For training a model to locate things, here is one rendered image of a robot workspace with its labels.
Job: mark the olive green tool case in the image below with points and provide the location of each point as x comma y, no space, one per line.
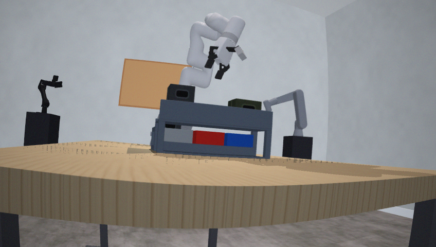
243,103

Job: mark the red bin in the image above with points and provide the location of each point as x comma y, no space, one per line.
208,138

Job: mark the blue open bin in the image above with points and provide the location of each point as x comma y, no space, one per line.
238,140

